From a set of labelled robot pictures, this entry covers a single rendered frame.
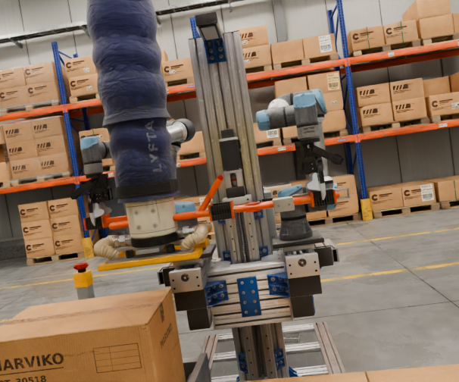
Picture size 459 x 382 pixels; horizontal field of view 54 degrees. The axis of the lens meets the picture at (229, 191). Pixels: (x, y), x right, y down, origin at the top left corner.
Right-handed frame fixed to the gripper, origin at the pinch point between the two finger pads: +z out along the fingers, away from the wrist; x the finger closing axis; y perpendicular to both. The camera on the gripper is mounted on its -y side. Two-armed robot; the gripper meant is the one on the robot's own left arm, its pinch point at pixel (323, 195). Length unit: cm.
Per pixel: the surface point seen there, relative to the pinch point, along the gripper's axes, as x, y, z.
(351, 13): -839, -195, -296
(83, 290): -48, 113, 34
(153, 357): 20, 62, 42
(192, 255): 15.8, 45.5, 11.9
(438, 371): -10, -34, 71
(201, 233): 11.5, 42.0, 5.9
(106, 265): 16, 74, 11
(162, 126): 4, 51, -32
